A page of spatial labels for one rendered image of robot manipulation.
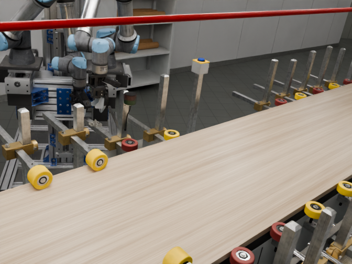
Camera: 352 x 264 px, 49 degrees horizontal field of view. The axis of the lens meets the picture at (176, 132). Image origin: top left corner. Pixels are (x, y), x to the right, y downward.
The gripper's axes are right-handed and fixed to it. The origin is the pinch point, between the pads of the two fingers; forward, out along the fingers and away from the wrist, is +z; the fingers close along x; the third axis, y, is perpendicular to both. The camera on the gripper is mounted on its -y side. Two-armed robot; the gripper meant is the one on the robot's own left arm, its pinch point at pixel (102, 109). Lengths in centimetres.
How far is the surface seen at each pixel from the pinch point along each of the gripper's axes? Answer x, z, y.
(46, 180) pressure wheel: 33, 7, 45
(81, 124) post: 9.6, -0.1, 17.0
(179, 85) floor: -207, 101, -256
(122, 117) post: 9.5, 1.5, -5.7
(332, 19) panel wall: -247, 40, -721
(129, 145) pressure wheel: 23.0, 9.8, -1.2
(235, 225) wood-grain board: 90, 10, -1
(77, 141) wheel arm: 16.2, 4.3, 22.5
